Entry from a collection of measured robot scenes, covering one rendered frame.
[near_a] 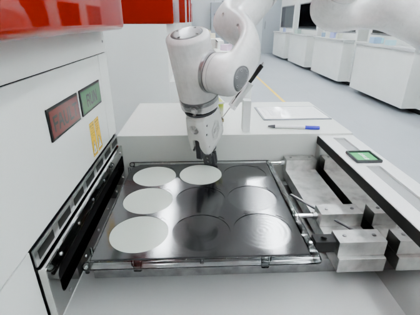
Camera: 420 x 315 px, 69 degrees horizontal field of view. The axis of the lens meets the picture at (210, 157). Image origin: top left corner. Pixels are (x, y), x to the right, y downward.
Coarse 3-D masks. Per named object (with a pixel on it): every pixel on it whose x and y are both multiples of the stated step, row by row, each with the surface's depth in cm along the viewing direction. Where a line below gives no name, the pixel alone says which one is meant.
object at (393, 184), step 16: (336, 144) 75; (352, 144) 75; (352, 160) 67; (384, 160) 67; (368, 176) 60; (384, 176) 61; (400, 176) 60; (384, 192) 54; (400, 192) 55; (416, 192) 54; (400, 208) 50; (416, 208) 50; (416, 224) 46
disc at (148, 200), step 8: (136, 192) 66; (144, 192) 66; (152, 192) 66; (160, 192) 66; (168, 192) 66; (128, 200) 63; (136, 200) 63; (144, 200) 63; (152, 200) 63; (160, 200) 63; (168, 200) 63; (128, 208) 60; (136, 208) 60; (144, 208) 60; (152, 208) 60; (160, 208) 60
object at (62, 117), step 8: (64, 104) 48; (72, 104) 51; (48, 112) 43; (56, 112) 45; (64, 112) 48; (72, 112) 51; (56, 120) 45; (64, 120) 48; (72, 120) 51; (56, 128) 45; (64, 128) 48; (56, 136) 45
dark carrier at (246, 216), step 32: (128, 192) 66; (192, 192) 66; (224, 192) 66; (256, 192) 66; (192, 224) 56; (224, 224) 56; (256, 224) 56; (288, 224) 55; (96, 256) 48; (128, 256) 48; (160, 256) 48; (192, 256) 48; (224, 256) 48; (256, 256) 48
